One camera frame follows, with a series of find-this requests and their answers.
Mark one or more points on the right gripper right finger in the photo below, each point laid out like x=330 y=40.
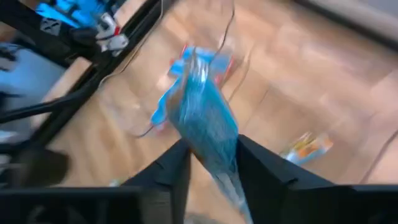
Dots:
x=264 y=174

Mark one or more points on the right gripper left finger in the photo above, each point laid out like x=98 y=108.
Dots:
x=174 y=168

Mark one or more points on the multicolour granola bar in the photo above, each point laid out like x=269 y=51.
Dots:
x=306 y=148

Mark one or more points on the light blue granola bar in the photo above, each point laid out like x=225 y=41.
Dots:
x=205 y=124
x=224 y=63
x=160 y=115

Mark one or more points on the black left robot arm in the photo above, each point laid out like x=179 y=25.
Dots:
x=84 y=35

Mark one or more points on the clear plastic bin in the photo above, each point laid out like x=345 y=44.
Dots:
x=124 y=102

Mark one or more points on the black aluminium frame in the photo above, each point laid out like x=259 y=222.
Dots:
x=102 y=68

